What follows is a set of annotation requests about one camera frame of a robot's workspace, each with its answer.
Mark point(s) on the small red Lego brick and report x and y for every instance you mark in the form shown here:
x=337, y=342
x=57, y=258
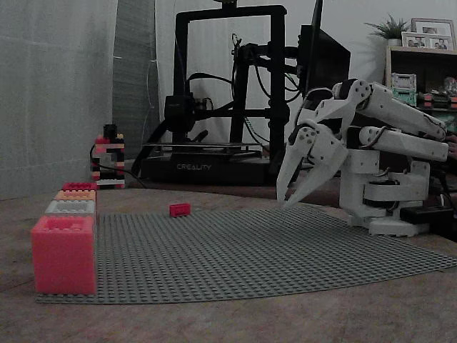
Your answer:
x=179, y=210

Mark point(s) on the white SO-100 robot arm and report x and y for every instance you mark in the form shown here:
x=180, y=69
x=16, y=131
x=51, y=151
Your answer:
x=392, y=107

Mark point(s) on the black power adapter box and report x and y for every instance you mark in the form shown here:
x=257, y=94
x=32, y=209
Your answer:
x=425, y=214

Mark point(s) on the grey Lego baseplate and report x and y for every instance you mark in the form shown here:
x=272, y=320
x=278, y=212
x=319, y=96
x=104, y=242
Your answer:
x=232, y=250

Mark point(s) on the red lego block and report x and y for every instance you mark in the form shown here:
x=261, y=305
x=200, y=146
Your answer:
x=79, y=186

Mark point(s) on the orange lego block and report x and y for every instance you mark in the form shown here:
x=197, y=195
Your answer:
x=75, y=196

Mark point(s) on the grey lego block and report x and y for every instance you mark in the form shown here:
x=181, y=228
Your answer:
x=68, y=208

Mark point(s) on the large pink lego block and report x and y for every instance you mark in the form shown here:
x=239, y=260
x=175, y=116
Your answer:
x=64, y=261

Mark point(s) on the black computer monitor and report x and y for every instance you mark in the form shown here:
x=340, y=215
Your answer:
x=328, y=60

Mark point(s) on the wooden shelf unit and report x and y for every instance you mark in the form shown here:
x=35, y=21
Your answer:
x=388, y=71

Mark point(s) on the black Creality 3D printer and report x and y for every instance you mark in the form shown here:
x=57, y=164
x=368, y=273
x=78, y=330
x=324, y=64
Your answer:
x=200, y=168

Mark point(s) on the small potted green plant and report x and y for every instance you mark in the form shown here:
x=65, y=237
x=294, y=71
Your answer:
x=392, y=30

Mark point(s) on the grey patterned curtain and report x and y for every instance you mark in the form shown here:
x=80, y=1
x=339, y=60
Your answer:
x=134, y=71

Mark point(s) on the white double photo frame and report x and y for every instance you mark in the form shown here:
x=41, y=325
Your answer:
x=417, y=43

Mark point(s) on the multicolour Lego camera tower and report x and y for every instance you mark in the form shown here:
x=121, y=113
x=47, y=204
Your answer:
x=109, y=160

